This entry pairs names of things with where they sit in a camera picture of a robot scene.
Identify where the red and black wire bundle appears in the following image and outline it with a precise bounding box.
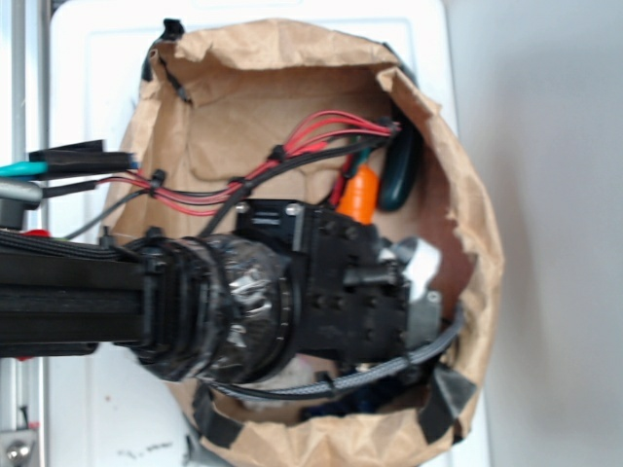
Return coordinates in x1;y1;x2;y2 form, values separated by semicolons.
41;110;403;218

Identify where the grey braided sleeved cable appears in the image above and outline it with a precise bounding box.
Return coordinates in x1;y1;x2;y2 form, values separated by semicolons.
194;301;466;403

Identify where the dark green oval object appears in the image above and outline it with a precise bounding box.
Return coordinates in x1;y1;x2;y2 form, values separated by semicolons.
378;104;422;212

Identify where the orange plastic object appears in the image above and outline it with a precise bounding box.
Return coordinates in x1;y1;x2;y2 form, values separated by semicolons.
337;163;380;225

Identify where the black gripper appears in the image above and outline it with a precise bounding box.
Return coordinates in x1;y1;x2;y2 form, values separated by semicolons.
236;199;409;365

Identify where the aluminium extrusion rail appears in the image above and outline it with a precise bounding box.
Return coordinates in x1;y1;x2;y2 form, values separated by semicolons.
1;1;47;466

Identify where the brown paper bag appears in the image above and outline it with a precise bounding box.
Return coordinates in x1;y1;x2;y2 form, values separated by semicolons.
101;18;505;467

